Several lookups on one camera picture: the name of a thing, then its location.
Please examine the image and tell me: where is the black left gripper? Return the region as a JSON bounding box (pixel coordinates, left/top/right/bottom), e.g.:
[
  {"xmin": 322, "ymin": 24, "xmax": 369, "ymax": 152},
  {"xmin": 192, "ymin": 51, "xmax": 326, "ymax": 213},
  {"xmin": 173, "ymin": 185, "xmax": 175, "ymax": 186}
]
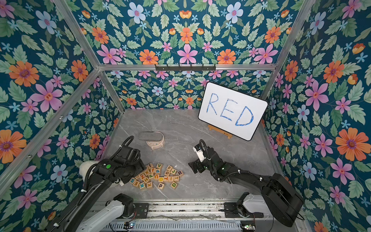
[{"xmin": 123, "ymin": 157, "xmax": 148, "ymax": 183}]

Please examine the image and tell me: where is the wooden block E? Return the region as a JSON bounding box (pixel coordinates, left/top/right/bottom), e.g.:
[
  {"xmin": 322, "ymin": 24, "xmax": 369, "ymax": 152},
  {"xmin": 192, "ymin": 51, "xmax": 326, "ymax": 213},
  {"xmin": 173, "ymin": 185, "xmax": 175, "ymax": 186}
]
[{"xmin": 133, "ymin": 180, "xmax": 140, "ymax": 187}]

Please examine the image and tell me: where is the wooden block green D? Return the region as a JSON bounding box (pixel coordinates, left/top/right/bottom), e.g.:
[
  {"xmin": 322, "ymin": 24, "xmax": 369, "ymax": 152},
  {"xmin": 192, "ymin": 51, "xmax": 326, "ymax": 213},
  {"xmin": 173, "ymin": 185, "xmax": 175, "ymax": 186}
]
[{"xmin": 170, "ymin": 182, "xmax": 178, "ymax": 189}]

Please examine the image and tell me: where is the wooden block purple R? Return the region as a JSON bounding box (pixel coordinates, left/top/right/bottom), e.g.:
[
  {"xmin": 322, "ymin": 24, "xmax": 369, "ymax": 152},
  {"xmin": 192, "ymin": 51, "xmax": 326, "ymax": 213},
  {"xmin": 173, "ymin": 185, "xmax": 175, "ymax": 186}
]
[{"xmin": 177, "ymin": 170, "xmax": 184, "ymax": 177}]

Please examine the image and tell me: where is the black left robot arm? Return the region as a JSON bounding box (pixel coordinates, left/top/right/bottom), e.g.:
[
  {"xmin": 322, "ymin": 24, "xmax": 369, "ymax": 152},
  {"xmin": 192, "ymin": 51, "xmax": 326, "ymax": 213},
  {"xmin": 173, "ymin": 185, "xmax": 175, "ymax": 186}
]
[{"xmin": 44, "ymin": 136, "xmax": 146, "ymax": 232}]

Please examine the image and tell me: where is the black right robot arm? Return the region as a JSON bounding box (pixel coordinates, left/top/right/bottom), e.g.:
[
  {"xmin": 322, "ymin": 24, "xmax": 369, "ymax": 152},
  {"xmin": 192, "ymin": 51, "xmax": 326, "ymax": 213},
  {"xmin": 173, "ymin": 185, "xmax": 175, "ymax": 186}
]
[{"xmin": 188, "ymin": 139, "xmax": 304, "ymax": 227}]

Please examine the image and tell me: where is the wooden block green J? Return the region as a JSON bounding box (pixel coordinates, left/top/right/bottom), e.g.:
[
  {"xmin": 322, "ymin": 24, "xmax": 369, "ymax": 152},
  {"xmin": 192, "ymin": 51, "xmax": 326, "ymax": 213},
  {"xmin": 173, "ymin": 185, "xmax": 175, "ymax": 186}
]
[{"xmin": 170, "ymin": 168, "xmax": 177, "ymax": 176}]

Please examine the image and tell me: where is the wooden block brown F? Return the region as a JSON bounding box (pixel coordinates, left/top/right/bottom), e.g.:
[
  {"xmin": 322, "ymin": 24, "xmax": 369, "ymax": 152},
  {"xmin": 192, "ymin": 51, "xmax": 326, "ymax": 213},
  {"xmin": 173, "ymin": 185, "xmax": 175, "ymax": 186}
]
[{"xmin": 166, "ymin": 165, "xmax": 173, "ymax": 172}]

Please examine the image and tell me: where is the wooden block purple P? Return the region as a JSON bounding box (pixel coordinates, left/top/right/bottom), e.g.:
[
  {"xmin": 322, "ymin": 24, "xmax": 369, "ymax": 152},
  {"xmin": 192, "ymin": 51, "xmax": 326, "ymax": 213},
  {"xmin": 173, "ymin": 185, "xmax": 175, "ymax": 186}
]
[{"xmin": 157, "ymin": 183, "xmax": 165, "ymax": 190}]

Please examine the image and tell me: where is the white plush toy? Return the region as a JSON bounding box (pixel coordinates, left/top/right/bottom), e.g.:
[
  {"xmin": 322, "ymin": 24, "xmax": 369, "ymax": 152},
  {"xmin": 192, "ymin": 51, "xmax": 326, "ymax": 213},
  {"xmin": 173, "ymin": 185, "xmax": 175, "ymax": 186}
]
[{"xmin": 79, "ymin": 160, "xmax": 99, "ymax": 182}]

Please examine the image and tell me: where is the whiteboard with RED written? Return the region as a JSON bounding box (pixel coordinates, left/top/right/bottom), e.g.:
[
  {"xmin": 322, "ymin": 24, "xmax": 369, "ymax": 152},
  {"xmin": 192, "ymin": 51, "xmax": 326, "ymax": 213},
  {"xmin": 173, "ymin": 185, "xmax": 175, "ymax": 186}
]
[{"xmin": 198, "ymin": 82, "xmax": 268, "ymax": 141}]

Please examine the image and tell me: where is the black hook rack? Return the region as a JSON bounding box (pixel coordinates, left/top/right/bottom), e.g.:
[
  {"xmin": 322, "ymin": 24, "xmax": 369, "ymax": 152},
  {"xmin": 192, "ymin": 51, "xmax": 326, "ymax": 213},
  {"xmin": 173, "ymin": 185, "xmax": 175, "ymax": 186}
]
[{"xmin": 155, "ymin": 64, "xmax": 216, "ymax": 72}]

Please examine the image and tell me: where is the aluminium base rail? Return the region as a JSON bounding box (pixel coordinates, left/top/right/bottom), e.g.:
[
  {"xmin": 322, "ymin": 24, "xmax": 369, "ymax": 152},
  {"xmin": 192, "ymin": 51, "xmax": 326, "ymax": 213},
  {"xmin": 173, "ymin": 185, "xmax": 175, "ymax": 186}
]
[{"xmin": 86, "ymin": 199, "xmax": 306, "ymax": 222}]

